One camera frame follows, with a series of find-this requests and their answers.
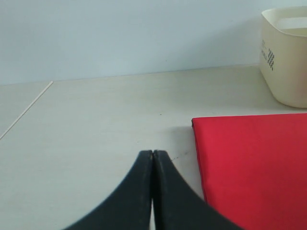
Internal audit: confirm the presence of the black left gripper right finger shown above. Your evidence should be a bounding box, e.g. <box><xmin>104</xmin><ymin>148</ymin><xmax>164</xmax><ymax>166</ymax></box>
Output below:
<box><xmin>153</xmin><ymin>150</ymin><xmax>241</xmax><ymax>230</ymax></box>

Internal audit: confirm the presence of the red tablecloth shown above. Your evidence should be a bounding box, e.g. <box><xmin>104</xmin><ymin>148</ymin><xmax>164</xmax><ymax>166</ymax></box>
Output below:
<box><xmin>192</xmin><ymin>113</ymin><xmax>307</xmax><ymax>230</ymax></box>

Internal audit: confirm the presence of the cream plastic bin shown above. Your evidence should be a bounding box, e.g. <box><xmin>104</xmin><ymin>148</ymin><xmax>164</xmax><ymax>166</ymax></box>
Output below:
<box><xmin>259</xmin><ymin>6</ymin><xmax>307</xmax><ymax>108</ymax></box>

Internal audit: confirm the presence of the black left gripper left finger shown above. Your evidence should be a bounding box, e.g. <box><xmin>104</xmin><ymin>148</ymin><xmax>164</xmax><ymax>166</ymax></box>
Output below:
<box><xmin>66</xmin><ymin>150</ymin><xmax>153</xmax><ymax>230</ymax></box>

